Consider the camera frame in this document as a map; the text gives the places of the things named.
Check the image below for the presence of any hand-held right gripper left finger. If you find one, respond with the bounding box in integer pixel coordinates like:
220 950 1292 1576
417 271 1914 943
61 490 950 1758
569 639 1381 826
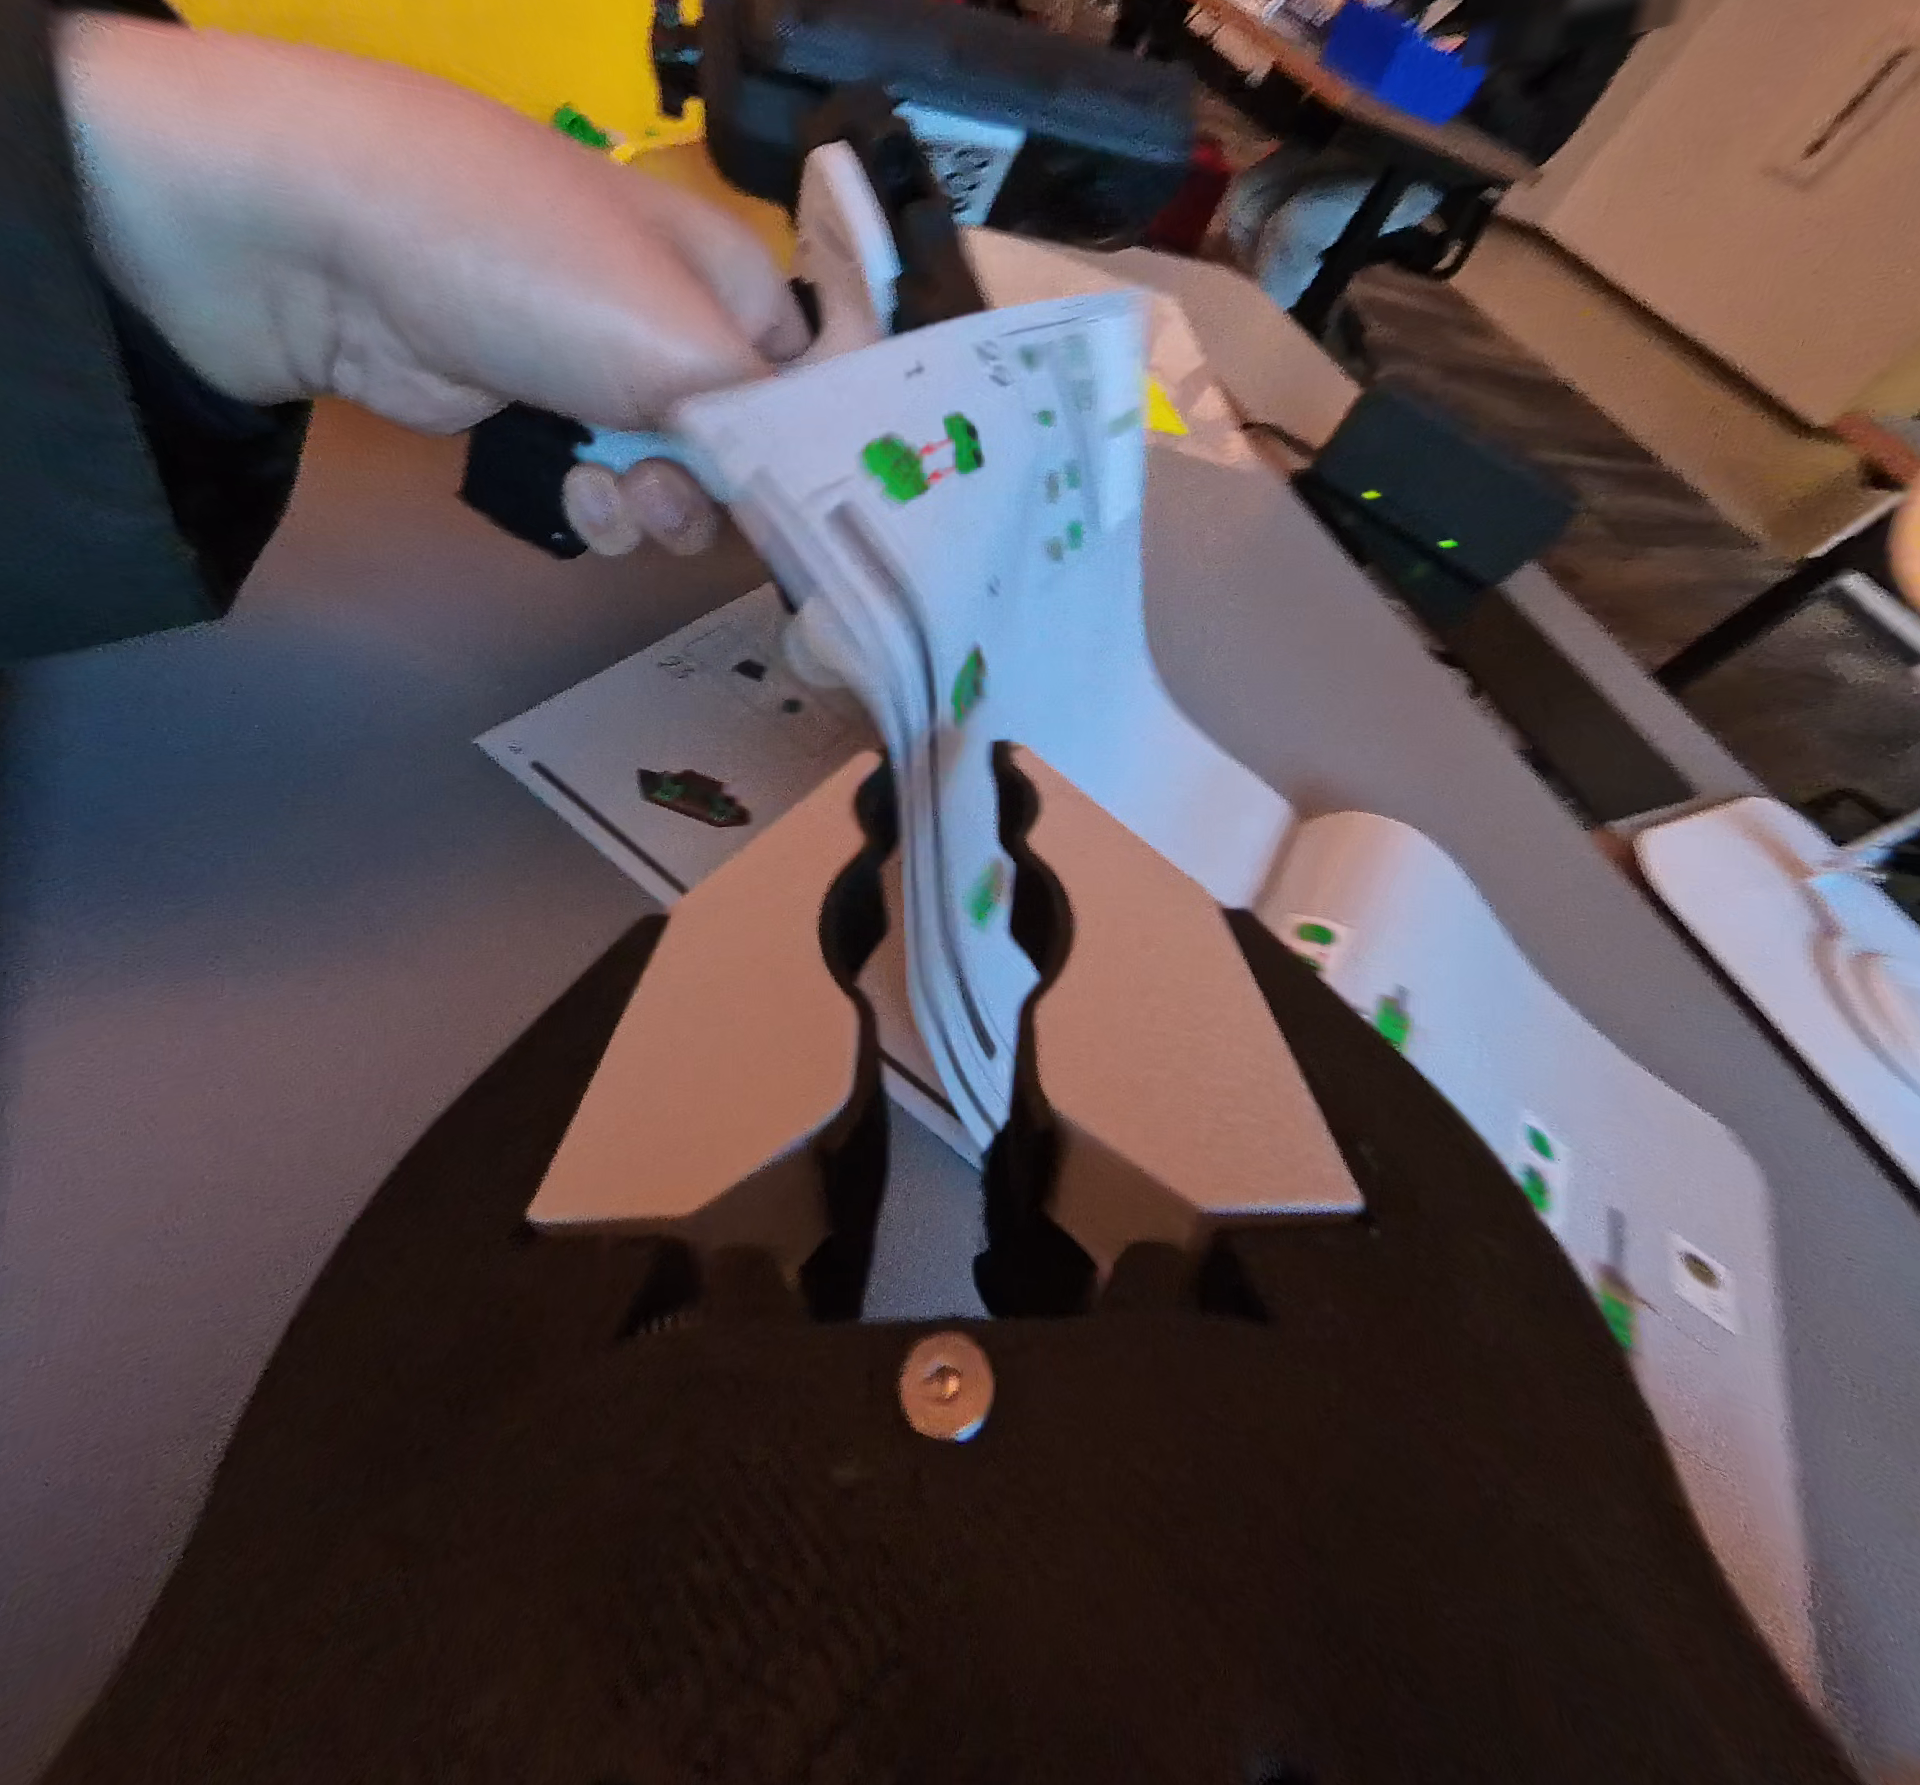
524 750 903 1254

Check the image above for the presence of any long wooden desk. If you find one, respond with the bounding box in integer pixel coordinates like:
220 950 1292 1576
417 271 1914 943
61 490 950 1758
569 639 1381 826
1035 0 1540 332

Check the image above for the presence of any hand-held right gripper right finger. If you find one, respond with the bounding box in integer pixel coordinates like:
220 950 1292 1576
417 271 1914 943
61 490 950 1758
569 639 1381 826
983 741 1368 1275

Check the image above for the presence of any person's left hand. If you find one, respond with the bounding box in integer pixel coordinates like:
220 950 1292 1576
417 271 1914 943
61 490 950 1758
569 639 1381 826
52 14 825 561

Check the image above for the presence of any grey desk with black legs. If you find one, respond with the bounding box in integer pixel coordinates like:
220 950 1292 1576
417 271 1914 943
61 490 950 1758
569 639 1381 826
1305 525 1920 1186

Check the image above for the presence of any blue bin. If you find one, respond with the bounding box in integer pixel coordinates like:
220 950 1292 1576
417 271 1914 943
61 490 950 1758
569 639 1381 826
1324 0 1491 125

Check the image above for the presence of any person's left forearm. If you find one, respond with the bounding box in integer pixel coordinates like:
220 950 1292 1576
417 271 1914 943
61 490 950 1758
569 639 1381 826
0 0 315 668

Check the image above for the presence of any black power box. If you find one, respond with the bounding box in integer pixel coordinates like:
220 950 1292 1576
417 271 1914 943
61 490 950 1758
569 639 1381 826
1294 379 1577 630

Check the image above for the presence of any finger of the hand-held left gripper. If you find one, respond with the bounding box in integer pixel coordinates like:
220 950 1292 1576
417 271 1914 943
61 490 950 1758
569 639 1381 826
783 596 880 695

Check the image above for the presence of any white instruction booklet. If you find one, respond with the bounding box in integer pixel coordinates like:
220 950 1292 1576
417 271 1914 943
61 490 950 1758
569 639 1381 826
478 289 1804 1667

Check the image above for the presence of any white stand with wooden board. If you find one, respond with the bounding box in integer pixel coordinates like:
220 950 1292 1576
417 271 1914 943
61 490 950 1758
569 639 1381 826
1633 792 1920 1195

